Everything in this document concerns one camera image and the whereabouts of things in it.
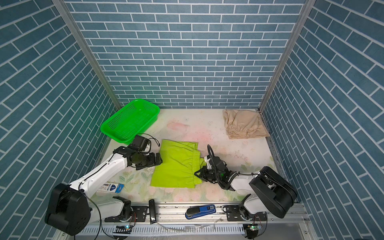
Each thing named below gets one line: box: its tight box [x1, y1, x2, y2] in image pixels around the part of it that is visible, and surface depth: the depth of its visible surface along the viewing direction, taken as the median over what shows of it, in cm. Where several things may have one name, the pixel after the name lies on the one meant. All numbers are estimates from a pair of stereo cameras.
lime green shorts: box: [150, 139, 206, 189], surface depth 88 cm
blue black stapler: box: [185, 204, 217, 220], surface depth 74 cm
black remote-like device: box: [148, 199, 157, 224], surface depth 74 cm
